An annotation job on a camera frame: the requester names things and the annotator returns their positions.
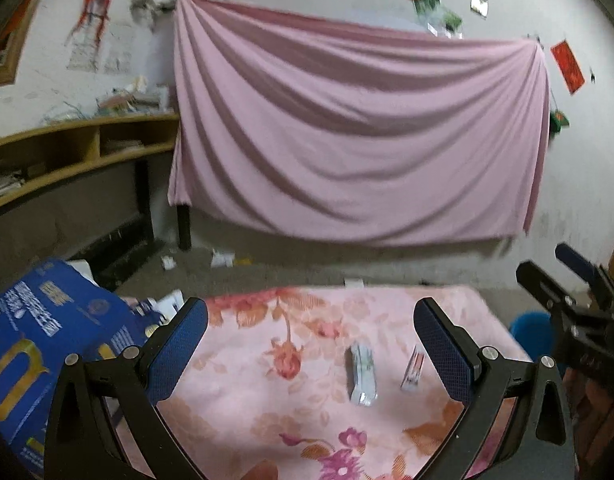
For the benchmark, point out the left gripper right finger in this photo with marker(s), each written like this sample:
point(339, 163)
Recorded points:
point(451, 349)

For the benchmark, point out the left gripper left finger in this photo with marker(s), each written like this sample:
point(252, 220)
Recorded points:
point(171, 347)

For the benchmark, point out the small red white wrapper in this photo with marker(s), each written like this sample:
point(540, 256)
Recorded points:
point(413, 373)

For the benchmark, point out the grey foil wrapper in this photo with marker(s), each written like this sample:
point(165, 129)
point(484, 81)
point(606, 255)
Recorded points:
point(363, 382)

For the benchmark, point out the person left hand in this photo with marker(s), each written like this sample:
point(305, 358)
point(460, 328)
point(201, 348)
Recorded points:
point(264, 470)

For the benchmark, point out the white blue cartoon bag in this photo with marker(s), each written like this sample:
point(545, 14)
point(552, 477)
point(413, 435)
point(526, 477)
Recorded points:
point(160, 311)

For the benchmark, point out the blue plastic bucket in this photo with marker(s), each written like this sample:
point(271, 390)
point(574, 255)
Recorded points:
point(534, 332)

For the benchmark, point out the blue cardboard box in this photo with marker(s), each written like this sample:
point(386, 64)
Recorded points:
point(49, 313)

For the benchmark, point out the floral pink quilt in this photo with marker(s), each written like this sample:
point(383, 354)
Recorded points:
point(270, 381)

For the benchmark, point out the wooden shelf desk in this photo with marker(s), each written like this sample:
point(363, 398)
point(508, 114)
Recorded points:
point(65, 186)

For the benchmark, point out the green red hanging pouch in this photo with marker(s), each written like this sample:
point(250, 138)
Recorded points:
point(558, 122)

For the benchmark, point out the stack of books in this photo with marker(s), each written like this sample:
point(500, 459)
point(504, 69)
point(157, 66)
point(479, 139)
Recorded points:
point(139, 97)

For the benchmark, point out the red paper wall poster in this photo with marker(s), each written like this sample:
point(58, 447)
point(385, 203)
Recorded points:
point(568, 65)

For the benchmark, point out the pink sheet on wall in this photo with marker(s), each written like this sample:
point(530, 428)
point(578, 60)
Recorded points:
point(345, 133)

